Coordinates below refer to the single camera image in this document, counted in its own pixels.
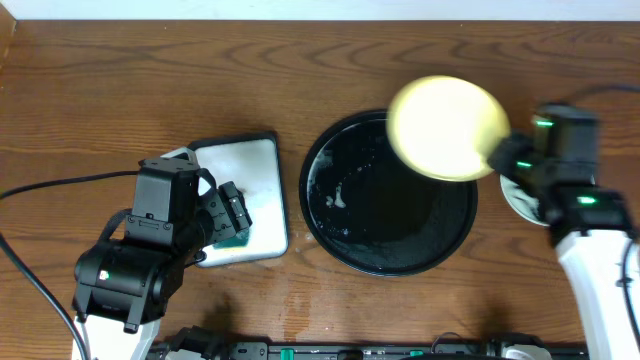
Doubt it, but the green scrubbing sponge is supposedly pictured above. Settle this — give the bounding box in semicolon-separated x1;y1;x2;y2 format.
213;229;250;249

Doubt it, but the light green plate front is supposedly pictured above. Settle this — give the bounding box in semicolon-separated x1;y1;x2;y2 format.
500;176;548;227

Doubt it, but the yellow plate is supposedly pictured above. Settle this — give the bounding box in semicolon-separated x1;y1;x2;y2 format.
386;75;511;182

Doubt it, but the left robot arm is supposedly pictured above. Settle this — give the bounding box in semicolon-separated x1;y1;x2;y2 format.
73;157;252;359

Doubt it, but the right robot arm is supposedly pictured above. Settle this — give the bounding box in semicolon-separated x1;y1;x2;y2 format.
488;133;639;359

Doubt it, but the black rectangular foam tray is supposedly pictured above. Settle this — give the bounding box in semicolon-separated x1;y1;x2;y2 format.
188;132;289;268

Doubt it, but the round black serving tray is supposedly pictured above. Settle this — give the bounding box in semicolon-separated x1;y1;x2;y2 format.
299;109;478;277

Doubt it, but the right black cable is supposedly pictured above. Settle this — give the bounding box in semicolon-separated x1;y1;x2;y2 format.
564;82;640;104

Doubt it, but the black cable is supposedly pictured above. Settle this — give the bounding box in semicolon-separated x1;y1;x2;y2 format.
0;169;141;360
564;82;640;104

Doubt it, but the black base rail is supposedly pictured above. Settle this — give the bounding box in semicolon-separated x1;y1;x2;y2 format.
146;327;590;360

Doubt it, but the left black cable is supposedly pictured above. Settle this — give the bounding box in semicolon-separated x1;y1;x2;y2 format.
0;169;141;360

